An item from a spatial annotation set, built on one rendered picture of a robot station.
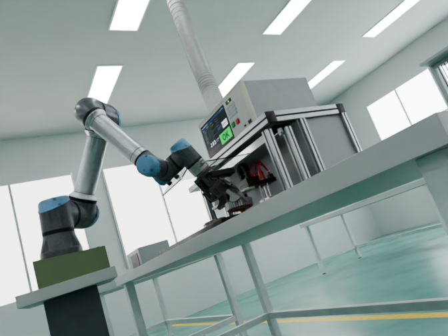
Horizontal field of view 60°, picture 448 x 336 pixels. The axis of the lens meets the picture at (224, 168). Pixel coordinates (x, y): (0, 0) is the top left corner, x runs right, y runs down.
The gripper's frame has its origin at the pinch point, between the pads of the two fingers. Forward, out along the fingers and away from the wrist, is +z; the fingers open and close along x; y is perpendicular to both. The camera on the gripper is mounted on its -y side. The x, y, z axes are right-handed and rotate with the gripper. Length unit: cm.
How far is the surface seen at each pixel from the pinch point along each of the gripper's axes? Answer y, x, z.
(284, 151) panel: -30.0, 7.7, -2.4
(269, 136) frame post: -17.8, 20.4, -12.9
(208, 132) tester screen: -32, -26, -31
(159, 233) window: -147, -472, 27
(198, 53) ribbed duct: -156, -127, -91
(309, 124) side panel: -38.4, 20.5, -4.3
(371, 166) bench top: 27, 84, -4
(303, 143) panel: -29.2, 19.5, -1.0
